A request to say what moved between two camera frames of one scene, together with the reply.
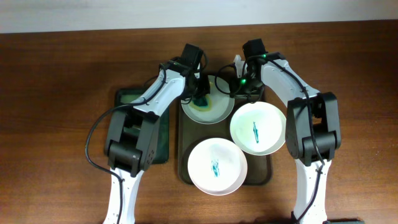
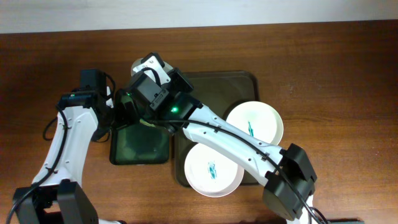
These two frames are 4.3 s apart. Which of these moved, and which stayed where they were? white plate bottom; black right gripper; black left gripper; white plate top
Moved: white plate top; black left gripper; black right gripper
Stayed: white plate bottom
